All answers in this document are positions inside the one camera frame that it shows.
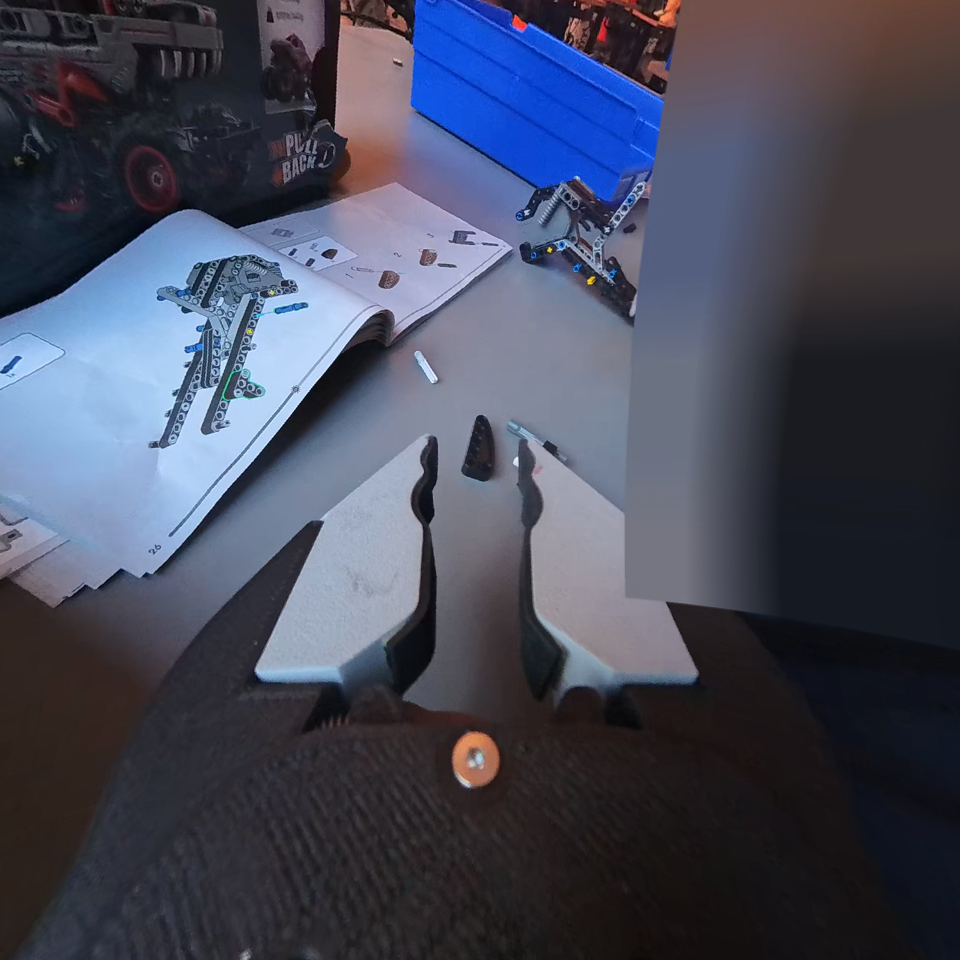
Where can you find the black curved toy brick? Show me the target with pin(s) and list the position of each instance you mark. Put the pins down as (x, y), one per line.
(478, 450)

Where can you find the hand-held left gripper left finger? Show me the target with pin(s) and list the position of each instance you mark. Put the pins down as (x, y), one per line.
(352, 585)

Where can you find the dark grey axle piece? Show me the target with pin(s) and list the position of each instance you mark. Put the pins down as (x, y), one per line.
(529, 439)

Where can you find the grey toy brick chassis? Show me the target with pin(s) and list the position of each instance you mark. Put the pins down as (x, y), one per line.
(581, 240)

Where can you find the blue plastic bin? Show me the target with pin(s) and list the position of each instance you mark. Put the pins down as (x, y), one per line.
(525, 90)

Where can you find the light grey axle piece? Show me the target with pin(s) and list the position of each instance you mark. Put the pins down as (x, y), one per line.
(426, 367)

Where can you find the open instruction booklet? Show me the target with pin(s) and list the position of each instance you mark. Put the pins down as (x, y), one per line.
(150, 390)

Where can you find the black toy truck box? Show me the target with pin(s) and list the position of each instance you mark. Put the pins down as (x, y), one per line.
(150, 112)

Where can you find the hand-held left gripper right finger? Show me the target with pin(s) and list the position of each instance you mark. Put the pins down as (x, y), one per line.
(585, 585)

